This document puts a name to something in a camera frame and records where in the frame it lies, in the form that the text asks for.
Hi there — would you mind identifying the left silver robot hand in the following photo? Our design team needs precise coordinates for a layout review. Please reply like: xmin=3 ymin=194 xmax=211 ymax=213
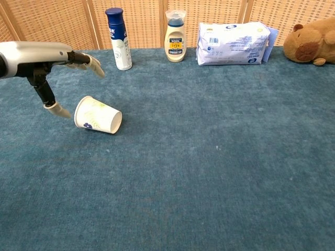
xmin=0 ymin=41 xmax=105 ymax=119

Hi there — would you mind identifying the blue and white spray bottle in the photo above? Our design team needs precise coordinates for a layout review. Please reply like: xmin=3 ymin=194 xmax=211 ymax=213
xmin=105 ymin=7 xmax=133 ymax=71

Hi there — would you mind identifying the cream jar with clear cap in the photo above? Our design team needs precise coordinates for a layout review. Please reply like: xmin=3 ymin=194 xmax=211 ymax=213
xmin=164 ymin=9 xmax=187 ymax=63

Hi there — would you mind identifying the woven bamboo folding screen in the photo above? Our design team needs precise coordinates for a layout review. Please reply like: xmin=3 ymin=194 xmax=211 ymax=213
xmin=0 ymin=0 xmax=335 ymax=50

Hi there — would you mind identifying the white floral paper cup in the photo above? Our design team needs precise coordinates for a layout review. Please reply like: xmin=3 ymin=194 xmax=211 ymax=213
xmin=74 ymin=96 xmax=123 ymax=134

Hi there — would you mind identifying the blue carpet table mat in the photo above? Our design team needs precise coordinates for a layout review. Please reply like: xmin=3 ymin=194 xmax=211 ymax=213
xmin=0 ymin=46 xmax=335 ymax=251

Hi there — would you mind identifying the white tissue pack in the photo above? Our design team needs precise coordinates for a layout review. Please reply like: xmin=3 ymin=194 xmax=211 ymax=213
xmin=196 ymin=21 xmax=280 ymax=66

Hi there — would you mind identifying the brown capybara plush toy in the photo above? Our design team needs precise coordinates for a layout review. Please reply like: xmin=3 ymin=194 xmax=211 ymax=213
xmin=283 ymin=17 xmax=335 ymax=66

